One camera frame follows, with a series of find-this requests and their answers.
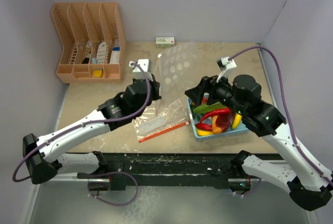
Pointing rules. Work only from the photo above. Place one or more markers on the red chili pepper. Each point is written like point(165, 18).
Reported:
point(222, 111)
point(204, 126)

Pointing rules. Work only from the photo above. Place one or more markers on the polka dot zip bag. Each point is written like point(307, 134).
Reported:
point(175, 70)

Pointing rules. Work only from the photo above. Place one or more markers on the blue plastic basket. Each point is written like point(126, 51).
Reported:
point(195, 118)

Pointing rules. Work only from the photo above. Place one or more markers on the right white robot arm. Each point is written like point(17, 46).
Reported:
point(305, 179)

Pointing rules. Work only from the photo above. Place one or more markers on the blue white box in organizer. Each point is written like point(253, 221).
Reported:
point(115, 53)

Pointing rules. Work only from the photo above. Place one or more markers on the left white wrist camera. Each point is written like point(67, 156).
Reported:
point(141, 69)

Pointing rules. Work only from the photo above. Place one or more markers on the yellow pepper piece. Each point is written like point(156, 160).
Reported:
point(203, 132)

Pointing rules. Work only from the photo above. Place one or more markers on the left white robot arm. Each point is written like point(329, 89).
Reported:
point(42, 155)

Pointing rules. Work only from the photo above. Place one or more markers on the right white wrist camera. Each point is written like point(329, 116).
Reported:
point(226, 67)

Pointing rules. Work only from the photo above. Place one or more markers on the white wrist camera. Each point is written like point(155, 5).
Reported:
point(226, 67)
point(141, 69)

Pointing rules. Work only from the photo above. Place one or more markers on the orange plastic desk organizer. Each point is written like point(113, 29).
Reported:
point(81, 27)

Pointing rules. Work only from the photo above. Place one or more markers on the red zipper clear bag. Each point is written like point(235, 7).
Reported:
point(159, 118)

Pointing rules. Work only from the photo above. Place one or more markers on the yellow block in organizer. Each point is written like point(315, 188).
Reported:
point(98, 73)

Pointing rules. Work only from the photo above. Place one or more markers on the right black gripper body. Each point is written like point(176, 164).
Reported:
point(219, 91)

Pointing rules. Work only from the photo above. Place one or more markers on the green leafy vegetable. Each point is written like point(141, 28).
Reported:
point(204, 108)

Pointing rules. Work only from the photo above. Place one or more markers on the small green white box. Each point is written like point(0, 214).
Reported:
point(164, 42)

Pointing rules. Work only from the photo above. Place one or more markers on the yellow banana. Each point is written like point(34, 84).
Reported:
point(236, 121)

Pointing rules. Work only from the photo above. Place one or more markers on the white tube in organizer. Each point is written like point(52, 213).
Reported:
point(101, 53)

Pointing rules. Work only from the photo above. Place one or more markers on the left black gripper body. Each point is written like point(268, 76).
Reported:
point(154, 95)

